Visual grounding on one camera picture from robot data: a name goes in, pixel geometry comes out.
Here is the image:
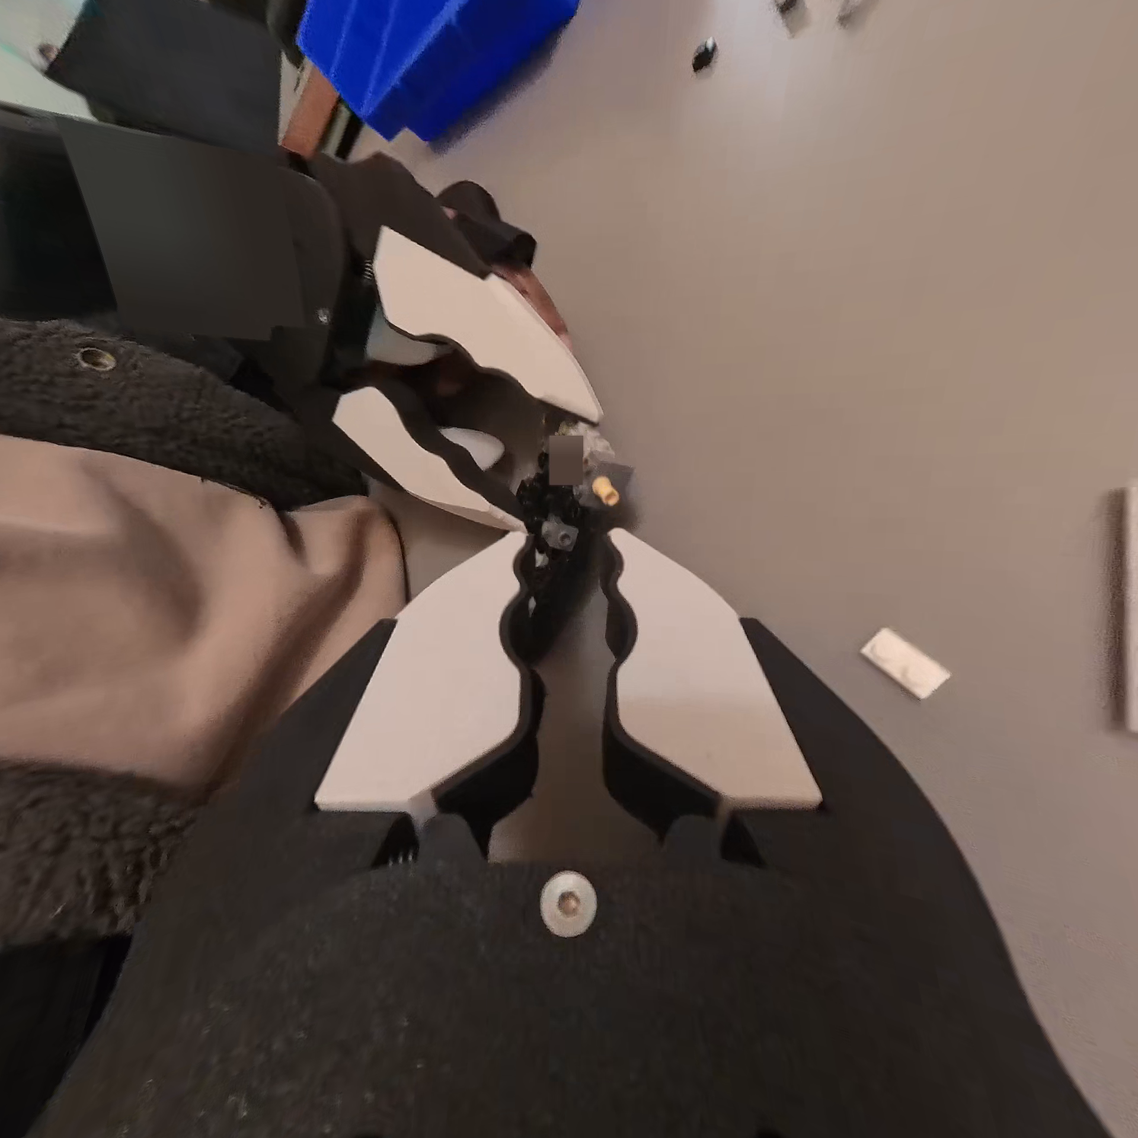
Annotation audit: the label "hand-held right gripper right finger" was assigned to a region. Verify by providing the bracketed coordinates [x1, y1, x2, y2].
[603, 527, 825, 845]

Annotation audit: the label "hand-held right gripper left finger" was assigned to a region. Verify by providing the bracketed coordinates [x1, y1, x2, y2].
[314, 531, 547, 860]

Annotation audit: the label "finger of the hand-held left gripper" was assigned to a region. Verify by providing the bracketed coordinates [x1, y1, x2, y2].
[365, 224, 607, 425]
[332, 386, 531, 533]

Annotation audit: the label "black toy brick car chassis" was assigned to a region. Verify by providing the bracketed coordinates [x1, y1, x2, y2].
[520, 417, 638, 663]

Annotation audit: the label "small white brick tile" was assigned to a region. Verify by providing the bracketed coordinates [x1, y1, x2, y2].
[860, 624, 953, 702]

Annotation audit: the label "grey desk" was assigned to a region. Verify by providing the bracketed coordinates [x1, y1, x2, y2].
[276, 0, 1138, 1138]

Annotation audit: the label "person's left hand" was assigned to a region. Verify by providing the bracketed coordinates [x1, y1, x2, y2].
[506, 264, 578, 353]

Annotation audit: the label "blue storage bin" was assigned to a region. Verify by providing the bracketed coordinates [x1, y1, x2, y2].
[297, 0, 582, 144]

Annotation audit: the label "person's taupe sweatshirt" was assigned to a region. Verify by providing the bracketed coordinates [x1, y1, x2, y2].
[0, 438, 413, 791]

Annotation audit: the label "black panel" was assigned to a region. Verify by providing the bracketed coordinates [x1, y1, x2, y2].
[45, 0, 287, 152]

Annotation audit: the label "long grey brick plate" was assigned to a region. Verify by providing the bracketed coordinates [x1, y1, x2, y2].
[1104, 479, 1138, 733]

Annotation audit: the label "person's black trousers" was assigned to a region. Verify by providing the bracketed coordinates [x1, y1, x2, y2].
[0, 932, 136, 1138]

